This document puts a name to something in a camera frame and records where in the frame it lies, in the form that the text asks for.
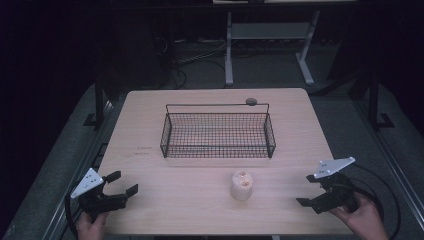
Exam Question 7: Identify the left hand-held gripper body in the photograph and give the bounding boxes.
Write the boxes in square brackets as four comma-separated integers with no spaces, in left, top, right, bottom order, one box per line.
[70,167,130,223]

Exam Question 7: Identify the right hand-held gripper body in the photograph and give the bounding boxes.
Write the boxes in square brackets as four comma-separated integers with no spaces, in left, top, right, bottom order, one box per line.
[311,156,360,215]

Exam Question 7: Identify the beige cylindrical food item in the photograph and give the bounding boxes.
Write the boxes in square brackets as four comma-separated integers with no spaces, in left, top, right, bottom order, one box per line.
[230,170,254,202]

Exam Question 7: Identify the black wire basket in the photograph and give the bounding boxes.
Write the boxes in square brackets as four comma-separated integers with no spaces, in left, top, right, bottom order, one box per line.
[159,102,277,160]

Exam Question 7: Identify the person's left hand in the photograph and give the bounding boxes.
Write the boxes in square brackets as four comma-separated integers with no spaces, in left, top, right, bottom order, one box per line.
[75,211,110,240]

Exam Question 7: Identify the person's right hand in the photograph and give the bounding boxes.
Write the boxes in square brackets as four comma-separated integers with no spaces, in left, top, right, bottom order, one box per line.
[327,191,390,240]

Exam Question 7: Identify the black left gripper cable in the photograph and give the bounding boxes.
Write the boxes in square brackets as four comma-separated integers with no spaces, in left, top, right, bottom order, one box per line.
[64,190,81,240]

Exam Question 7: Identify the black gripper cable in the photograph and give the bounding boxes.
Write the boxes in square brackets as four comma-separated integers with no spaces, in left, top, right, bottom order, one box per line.
[64,190,81,240]
[346,163,402,240]

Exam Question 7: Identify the aluminium frame rail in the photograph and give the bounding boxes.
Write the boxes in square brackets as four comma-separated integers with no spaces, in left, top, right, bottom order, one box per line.
[40,98,117,240]
[353,98,424,231]

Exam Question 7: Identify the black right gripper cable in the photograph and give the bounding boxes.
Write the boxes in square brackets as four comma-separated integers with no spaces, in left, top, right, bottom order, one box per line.
[346,163,402,240]

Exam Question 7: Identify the black upright post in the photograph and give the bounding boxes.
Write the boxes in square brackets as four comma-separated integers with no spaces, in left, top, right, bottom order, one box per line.
[82,71,105,128]
[367,71,396,131]

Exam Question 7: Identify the black floor cable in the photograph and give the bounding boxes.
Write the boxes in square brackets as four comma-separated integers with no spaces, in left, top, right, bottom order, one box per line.
[166,59,189,90]

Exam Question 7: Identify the grey metal desk frame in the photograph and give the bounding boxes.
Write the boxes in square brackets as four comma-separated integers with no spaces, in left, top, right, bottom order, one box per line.
[224,9,322,87]

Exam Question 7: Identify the pale floor cables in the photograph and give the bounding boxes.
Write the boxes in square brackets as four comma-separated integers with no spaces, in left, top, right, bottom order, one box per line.
[173,38,232,66]

